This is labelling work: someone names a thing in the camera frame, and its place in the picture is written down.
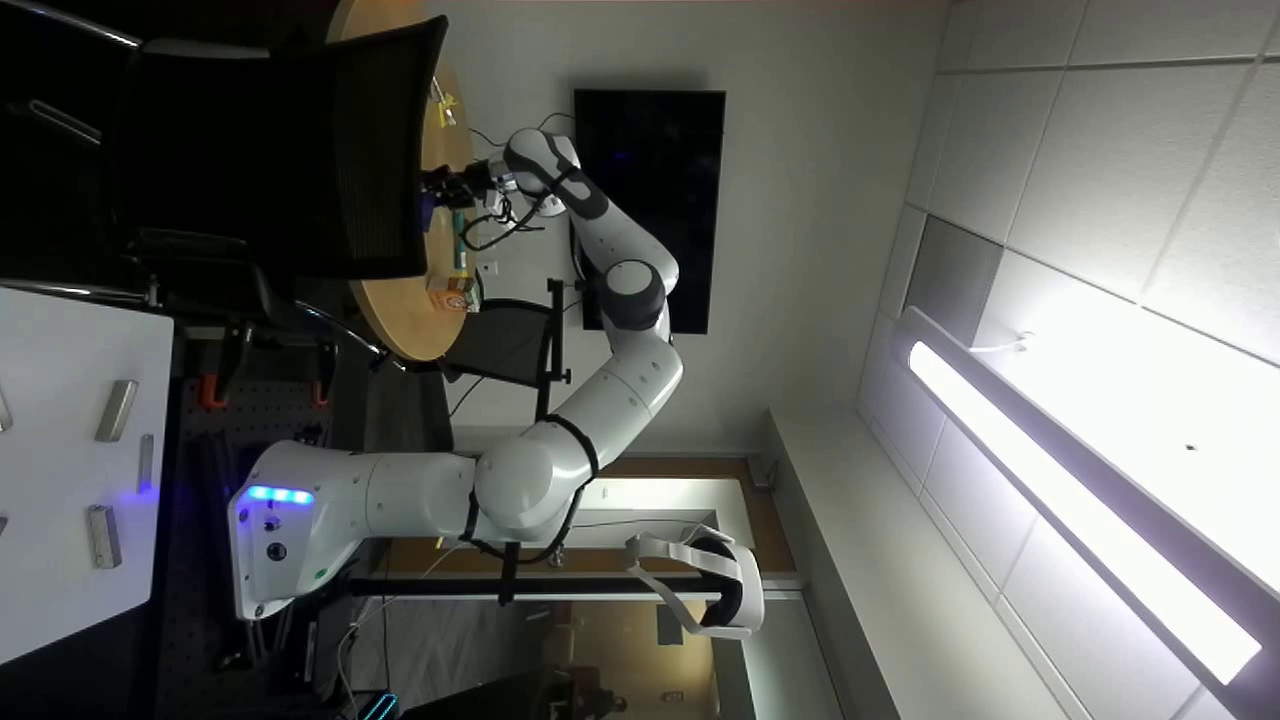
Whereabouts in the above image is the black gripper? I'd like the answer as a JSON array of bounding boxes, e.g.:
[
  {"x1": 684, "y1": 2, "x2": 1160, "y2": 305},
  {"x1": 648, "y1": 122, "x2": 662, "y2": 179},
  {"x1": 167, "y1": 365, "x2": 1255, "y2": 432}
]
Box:
[{"x1": 452, "y1": 158, "x2": 497, "y2": 206}]

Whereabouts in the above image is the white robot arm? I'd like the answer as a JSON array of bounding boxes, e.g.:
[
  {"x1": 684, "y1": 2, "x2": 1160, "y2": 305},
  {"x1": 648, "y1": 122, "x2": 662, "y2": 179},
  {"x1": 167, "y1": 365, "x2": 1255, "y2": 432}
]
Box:
[{"x1": 226, "y1": 127, "x2": 684, "y2": 622}]

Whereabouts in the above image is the black mesh office chair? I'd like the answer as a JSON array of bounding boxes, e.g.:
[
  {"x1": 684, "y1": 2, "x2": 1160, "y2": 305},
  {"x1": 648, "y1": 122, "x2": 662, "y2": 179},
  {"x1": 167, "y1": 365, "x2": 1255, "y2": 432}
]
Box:
[{"x1": 0, "y1": 0, "x2": 449, "y2": 278}]

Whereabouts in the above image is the grey marker on side table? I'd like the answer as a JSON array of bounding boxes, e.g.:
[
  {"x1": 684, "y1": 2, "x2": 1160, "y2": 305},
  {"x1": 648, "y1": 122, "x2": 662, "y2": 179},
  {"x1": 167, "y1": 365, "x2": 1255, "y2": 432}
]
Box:
[{"x1": 85, "y1": 504, "x2": 123, "y2": 572}]

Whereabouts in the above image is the long ceiling light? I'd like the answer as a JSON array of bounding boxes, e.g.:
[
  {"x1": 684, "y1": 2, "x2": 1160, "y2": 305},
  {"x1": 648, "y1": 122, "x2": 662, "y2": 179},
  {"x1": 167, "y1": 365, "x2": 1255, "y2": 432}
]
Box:
[{"x1": 908, "y1": 340, "x2": 1260, "y2": 685}]

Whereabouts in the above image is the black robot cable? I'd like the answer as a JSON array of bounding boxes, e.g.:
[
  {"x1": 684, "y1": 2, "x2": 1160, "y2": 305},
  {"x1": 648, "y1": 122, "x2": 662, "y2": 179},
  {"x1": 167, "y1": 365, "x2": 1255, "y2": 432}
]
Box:
[{"x1": 456, "y1": 193, "x2": 550, "y2": 256}]

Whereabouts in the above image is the black wall monitor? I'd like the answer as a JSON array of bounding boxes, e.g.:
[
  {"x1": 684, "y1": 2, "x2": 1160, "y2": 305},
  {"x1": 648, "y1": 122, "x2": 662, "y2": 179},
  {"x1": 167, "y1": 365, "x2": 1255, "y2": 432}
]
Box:
[{"x1": 570, "y1": 88, "x2": 725, "y2": 335}]

